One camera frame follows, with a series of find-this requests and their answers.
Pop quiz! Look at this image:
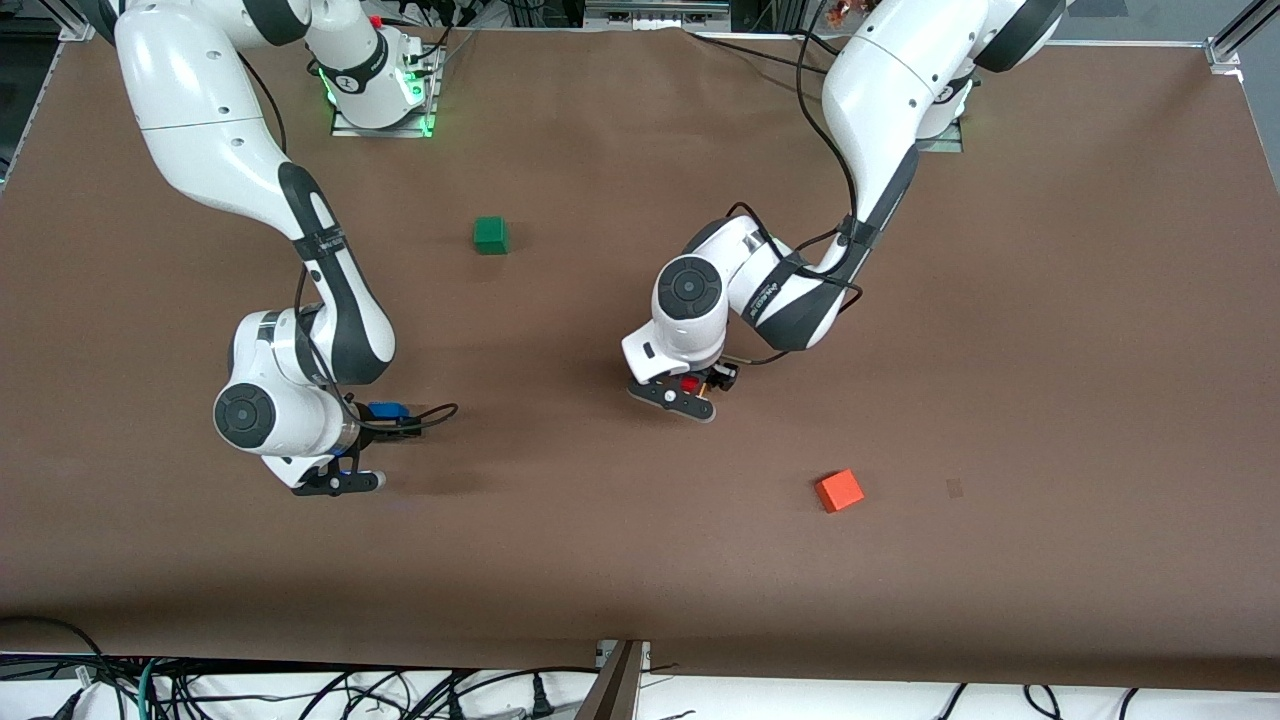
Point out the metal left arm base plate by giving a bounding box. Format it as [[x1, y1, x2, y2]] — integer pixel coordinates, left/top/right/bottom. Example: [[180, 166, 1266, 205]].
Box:
[[915, 115, 966, 154]]

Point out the black looped cable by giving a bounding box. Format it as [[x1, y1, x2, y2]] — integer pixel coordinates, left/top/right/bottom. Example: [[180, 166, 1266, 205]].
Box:
[[0, 615, 106, 691]]

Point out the aluminium frame profile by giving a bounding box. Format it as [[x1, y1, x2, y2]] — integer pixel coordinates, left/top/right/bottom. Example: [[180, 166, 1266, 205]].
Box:
[[1205, 0, 1280, 73], [55, 0, 101, 43]]

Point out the silver metal bracket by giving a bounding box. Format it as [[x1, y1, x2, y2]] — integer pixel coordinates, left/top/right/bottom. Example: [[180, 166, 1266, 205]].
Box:
[[597, 640, 653, 675]]

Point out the dark brown beam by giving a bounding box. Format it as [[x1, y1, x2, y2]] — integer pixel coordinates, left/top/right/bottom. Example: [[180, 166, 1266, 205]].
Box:
[[573, 643, 643, 720]]

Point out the thin black cable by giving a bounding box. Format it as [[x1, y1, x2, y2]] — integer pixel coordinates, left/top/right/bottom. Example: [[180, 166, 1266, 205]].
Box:
[[685, 30, 831, 76]]

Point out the orange cube block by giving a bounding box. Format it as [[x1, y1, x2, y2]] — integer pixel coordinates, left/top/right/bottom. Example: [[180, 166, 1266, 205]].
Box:
[[815, 469, 866, 514]]

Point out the brown table cover sheet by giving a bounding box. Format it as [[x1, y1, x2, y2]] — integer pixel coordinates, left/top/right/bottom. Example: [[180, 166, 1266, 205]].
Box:
[[0, 18, 1280, 693]]

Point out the grey metal rail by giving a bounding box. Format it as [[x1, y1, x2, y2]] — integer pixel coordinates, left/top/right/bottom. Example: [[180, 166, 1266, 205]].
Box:
[[583, 0, 733, 29]]

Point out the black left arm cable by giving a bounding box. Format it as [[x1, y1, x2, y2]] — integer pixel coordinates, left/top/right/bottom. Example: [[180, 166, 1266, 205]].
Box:
[[727, 28, 866, 367]]

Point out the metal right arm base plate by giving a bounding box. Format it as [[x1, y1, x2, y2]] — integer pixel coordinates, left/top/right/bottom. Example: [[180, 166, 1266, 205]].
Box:
[[330, 45, 446, 139]]

